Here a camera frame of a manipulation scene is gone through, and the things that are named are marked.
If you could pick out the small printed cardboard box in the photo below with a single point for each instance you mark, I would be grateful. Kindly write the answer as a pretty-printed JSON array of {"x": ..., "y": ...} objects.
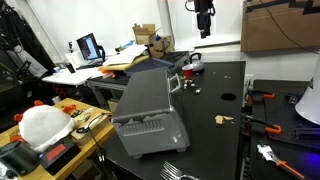
[{"x": 160, "y": 46}]

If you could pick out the small orange object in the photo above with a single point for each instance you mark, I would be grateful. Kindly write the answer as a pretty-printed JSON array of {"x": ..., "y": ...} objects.
[{"x": 106, "y": 71}]

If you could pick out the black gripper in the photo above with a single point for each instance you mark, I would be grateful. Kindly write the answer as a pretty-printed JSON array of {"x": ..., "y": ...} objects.
[{"x": 204, "y": 13}]

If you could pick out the large cardboard box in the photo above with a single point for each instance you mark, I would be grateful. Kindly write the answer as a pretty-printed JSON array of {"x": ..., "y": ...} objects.
[{"x": 280, "y": 30}]

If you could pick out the black phone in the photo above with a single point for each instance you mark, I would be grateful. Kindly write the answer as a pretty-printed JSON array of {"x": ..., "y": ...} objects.
[{"x": 70, "y": 68}]

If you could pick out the white desk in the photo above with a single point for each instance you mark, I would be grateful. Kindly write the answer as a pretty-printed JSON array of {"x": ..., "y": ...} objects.
[{"x": 71, "y": 77}]

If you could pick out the aluminium frame table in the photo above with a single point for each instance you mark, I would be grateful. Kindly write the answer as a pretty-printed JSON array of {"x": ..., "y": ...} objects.
[{"x": 105, "y": 84}]

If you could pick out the yellow wooden table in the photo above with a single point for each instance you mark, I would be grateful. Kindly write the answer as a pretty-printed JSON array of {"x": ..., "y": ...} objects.
[{"x": 61, "y": 104}]

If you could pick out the yellow foam pad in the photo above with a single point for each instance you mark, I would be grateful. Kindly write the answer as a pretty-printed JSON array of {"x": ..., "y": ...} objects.
[{"x": 123, "y": 66}]

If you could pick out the white paper stack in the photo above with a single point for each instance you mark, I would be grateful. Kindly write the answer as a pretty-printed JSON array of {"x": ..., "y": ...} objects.
[{"x": 126, "y": 55}]

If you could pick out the black hanging jacket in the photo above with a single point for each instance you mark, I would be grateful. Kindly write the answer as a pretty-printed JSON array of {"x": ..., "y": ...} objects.
[{"x": 20, "y": 40}]

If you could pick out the blue plastic bin lid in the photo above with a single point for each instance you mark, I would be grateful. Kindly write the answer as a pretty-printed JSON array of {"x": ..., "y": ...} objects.
[{"x": 150, "y": 66}]

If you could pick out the open cardboard box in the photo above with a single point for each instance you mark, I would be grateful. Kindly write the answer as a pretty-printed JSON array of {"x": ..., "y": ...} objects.
[{"x": 145, "y": 33}]

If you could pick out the black round container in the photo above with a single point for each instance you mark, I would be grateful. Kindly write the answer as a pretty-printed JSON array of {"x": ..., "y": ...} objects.
[{"x": 16, "y": 158}]

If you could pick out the flat tan box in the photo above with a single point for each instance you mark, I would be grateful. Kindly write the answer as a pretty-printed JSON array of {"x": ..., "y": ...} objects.
[{"x": 95, "y": 133}]

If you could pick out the gray toaster oven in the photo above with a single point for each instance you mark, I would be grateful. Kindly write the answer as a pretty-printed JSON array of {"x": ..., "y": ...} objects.
[{"x": 150, "y": 100}]

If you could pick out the black scale red display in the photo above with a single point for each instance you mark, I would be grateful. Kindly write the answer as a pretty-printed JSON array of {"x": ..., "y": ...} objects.
[{"x": 56, "y": 151}]

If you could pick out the open black laptop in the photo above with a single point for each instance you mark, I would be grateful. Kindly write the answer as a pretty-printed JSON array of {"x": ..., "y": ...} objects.
[{"x": 87, "y": 46}]

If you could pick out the black metal rail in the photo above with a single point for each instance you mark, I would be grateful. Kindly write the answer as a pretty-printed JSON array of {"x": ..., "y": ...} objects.
[{"x": 306, "y": 133}]

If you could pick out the red plastic cup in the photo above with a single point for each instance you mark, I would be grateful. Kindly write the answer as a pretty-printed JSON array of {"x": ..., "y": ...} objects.
[{"x": 188, "y": 71}]

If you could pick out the silver fork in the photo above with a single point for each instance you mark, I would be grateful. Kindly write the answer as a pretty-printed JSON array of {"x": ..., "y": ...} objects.
[{"x": 171, "y": 171}]

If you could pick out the white power socket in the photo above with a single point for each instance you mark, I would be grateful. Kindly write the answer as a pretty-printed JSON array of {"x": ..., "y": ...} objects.
[{"x": 248, "y": 81}]

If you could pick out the small black bracket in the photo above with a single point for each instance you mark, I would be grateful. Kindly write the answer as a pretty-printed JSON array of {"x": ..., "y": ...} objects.
[{"x": 293, "y": 99}]

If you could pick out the white box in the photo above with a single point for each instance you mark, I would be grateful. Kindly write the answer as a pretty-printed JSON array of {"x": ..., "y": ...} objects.
[{"x": 73, "y": 58}]

